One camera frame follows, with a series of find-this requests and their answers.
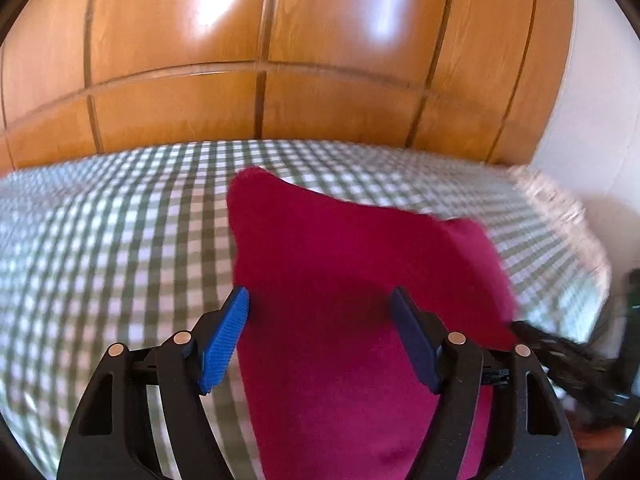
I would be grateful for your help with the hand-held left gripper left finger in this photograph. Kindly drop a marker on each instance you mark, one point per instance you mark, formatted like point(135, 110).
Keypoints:
point(225, 335)

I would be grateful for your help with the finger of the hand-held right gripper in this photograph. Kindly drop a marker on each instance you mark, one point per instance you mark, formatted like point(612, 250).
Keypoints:
point(560, 355)

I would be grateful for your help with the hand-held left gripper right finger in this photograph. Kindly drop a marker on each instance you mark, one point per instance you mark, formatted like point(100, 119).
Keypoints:
point(412, 332)

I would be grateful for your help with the magenta small garment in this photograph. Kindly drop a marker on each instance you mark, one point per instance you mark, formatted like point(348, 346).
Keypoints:
point(340, 270)

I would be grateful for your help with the green white checked bed sheet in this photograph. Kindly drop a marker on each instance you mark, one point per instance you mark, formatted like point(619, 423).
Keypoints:
point(125, 230)

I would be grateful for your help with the wooden panelled wardrobe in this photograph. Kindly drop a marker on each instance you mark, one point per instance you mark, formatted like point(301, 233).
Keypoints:
point(260, 55)

